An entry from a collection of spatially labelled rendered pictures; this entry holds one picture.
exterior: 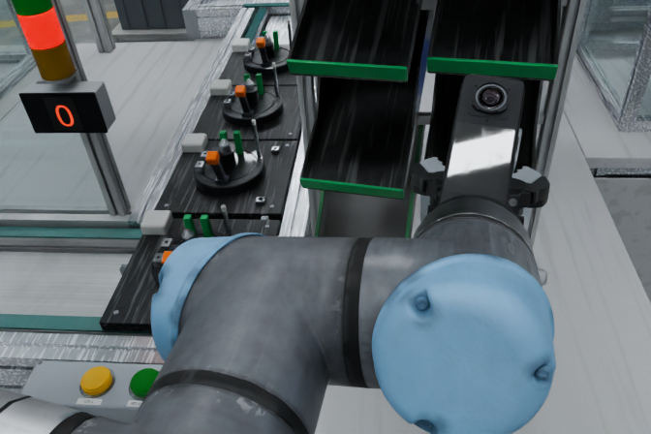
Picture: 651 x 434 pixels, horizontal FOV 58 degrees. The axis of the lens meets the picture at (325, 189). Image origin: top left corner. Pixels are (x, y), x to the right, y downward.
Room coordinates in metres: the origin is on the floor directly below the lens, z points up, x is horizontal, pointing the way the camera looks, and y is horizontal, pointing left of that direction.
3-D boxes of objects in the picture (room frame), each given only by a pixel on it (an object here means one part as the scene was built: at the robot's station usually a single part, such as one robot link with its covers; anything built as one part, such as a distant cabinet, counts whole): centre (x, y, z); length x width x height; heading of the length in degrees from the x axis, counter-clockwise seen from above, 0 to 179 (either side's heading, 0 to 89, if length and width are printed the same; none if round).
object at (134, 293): (0.69, 0.22, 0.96); 0.24 x 0.24 x 0.02; 82
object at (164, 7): (2.80, 0.56, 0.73); 0.62 x 0.42 x 0.23; 82
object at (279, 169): (0.94, 0.19, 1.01); 0.24 x 0.24 x 0.13; 82
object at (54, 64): (0.83, 0.39, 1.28); 0.05 x 0.05 x 0.05
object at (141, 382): (0.48, 0.26, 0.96); 0.04 x 0.04 x 0.02
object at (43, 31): (0.83, 0.39, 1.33); 0.05 x 0.05 x 0.05
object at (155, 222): (0.80, 0.30, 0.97); 0.05 x 0.05 x 0.04; 82
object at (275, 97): (1.18, 0.15, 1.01); 0.24 x 0.24 x 0.13; 82
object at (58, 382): (0.49, 0.33, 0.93); 0.21 x 0.07 x 0.06; 82
